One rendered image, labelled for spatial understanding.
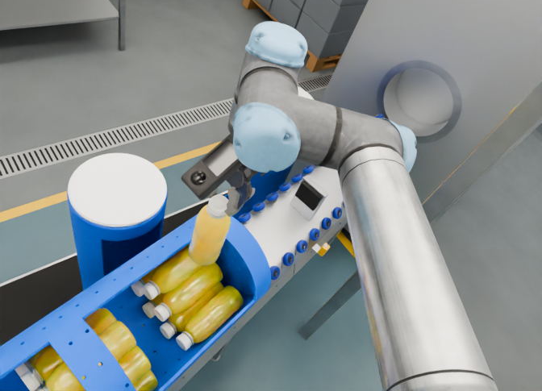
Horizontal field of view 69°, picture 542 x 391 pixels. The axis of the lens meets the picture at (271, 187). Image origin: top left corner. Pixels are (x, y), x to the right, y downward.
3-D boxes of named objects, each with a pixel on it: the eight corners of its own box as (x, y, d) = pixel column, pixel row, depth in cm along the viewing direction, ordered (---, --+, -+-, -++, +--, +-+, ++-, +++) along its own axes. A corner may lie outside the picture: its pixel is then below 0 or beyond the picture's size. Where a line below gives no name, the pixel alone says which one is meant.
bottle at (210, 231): (185, 267, 85) (198, 219, 71) (188, 239, 90) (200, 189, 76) (218, 269, 87) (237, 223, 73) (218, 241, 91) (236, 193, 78)
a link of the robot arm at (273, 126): (341, 145, 42) (334, 83, 49) (238, 118, 40) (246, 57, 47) (313, 189, 48) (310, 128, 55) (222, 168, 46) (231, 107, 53)
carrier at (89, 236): (72, 316, 175) (130, 344, 175) (43, 201, 111) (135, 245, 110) (110, 265, 195) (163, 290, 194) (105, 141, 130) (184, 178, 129)
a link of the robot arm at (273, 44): (248, 44, 45) (253, 9, 51) (229, 115, 54) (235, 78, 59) (313, 63, 47) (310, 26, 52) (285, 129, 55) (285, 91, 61)
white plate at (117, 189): (45, 198, 110) (46, 201, 111) (135, 241, 110) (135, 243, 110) (106, 139, 128) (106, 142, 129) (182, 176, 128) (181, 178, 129)
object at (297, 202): (312, 218, 147) (329, 193, 136) (306, 223, 145) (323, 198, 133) (293, 201, 150) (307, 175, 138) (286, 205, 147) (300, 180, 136)
